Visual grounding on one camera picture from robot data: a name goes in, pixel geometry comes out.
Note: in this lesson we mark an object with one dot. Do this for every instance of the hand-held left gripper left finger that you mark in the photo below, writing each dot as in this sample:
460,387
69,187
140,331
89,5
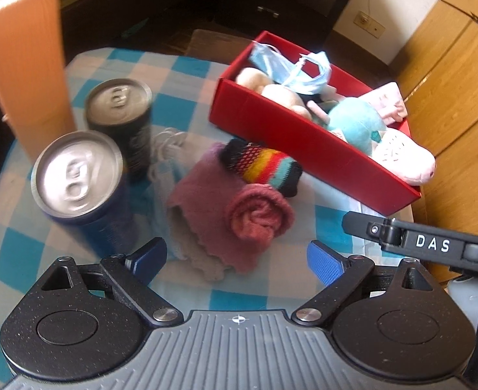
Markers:
149,258

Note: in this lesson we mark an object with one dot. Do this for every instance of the blue drink can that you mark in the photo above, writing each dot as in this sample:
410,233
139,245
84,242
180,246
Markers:
76,170

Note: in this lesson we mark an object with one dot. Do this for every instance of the wooden wardrobe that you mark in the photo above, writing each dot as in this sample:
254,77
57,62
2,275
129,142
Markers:
458,89

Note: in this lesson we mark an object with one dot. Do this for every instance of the blue white checked tablecloth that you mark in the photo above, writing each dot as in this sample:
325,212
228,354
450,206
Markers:
20,252

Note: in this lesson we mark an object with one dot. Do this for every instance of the mauve knitted cloth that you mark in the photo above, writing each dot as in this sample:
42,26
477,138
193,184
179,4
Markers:
202,187

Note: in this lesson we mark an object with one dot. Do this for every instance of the pink knitted sock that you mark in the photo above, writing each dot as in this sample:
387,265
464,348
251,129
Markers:
259,215

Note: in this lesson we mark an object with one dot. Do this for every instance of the pink cloth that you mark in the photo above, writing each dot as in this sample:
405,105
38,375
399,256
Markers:
385,97

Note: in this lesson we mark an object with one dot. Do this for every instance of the red cardboard box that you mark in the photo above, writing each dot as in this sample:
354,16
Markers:
304,146

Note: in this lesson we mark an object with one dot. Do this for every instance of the blue face mask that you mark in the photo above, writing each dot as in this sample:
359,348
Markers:
275,65

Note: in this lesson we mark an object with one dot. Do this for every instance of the wall power outlet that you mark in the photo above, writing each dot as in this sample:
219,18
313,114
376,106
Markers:
369,24

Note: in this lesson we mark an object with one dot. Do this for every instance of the striped knitted sock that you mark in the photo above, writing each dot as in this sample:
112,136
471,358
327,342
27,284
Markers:
263,166

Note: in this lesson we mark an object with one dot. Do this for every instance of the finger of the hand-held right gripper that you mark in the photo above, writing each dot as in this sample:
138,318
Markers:
360,223

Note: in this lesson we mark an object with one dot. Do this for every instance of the white face mask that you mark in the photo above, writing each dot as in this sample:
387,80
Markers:
168,142

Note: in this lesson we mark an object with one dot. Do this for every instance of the black drink can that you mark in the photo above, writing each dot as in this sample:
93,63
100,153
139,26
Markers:
119,101

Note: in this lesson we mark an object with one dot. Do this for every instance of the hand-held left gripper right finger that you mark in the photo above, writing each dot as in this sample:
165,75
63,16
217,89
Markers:
324,264

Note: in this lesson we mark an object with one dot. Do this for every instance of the beige cloth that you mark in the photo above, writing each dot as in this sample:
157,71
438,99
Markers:
190,243

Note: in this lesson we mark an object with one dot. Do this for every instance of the white pink perforated slipper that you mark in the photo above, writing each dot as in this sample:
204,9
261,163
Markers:
405,154

